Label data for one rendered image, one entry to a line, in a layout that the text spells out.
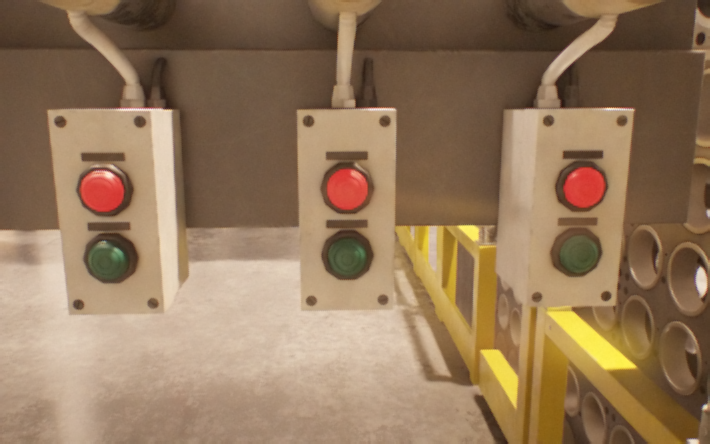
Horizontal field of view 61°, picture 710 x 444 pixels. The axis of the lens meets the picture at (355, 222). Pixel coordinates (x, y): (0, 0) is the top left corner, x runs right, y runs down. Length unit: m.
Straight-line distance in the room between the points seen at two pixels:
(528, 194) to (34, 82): 0.41
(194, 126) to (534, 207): 0.28
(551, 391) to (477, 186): 0.74
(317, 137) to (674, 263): 2.07
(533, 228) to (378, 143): 0.13
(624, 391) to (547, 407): 0.35
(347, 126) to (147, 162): 0.14
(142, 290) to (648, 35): 0.48
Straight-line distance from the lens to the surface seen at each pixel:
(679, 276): 2.44
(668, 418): 0.86
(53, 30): 0.60
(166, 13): 0.55
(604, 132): 0.47
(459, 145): 0.53
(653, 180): 0.60
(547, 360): 1.20
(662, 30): 0.63
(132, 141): 0.45
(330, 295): 0.45
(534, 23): 0.54
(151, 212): 0.45
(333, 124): 0.43
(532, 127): 0.46
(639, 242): 2.66
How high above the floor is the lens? 0.78
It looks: 12 degrees down
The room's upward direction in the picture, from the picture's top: straight up
